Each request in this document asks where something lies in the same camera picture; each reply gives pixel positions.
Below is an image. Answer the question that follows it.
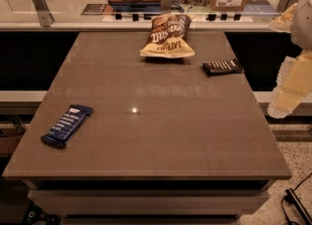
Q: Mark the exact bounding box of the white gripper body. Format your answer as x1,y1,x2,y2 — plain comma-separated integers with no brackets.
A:
276,50,312,103

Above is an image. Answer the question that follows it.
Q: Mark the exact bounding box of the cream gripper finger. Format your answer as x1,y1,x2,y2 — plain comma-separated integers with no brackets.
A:
268,3,296,33
267,89,302,119

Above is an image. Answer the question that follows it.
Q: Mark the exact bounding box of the brown chip bag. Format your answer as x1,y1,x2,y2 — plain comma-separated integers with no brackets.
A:
139,14,195,58

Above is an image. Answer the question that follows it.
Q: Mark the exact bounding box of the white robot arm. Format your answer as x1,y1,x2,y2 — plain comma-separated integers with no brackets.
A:
267,0,312,119

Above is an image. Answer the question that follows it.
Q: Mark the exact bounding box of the blue rxbar wrapper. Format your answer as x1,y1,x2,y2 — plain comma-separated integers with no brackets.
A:
41,105,94,148

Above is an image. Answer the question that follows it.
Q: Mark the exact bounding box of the black snack bar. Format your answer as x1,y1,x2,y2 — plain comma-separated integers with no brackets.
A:
203,58,244,76

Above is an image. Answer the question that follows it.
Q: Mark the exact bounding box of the black power strip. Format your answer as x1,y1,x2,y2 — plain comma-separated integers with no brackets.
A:
286,188,312,225

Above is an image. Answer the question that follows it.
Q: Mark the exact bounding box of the grey table drawer unit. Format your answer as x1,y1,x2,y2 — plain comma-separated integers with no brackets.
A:
28,189,269,218

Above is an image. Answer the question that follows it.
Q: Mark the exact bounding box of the dark packet under table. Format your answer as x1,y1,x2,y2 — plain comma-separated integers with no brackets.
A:
21,202,60,225

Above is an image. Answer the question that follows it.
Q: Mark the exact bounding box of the left metal glass bracket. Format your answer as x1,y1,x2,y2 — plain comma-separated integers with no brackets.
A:
32,0,54,27

